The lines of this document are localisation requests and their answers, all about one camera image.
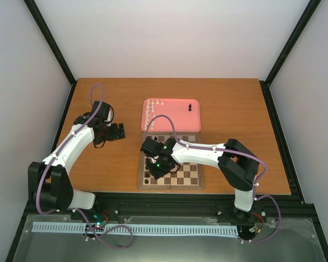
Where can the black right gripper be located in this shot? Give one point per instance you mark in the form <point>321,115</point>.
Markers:
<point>157,174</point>

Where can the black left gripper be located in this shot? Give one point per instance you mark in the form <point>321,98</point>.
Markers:
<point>116,135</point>

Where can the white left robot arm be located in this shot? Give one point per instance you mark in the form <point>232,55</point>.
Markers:
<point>49,186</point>

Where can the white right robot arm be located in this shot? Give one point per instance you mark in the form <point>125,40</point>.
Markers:
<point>238,165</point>

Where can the wooden chessboard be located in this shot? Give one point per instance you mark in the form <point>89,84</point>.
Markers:
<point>188,177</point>

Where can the pink plastic tray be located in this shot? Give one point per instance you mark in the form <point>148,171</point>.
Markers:
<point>176,110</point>

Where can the light blue cable duct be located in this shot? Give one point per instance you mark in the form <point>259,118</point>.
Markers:
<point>138,229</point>

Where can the black aluminium frame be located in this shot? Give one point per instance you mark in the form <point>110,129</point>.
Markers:
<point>169,205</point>

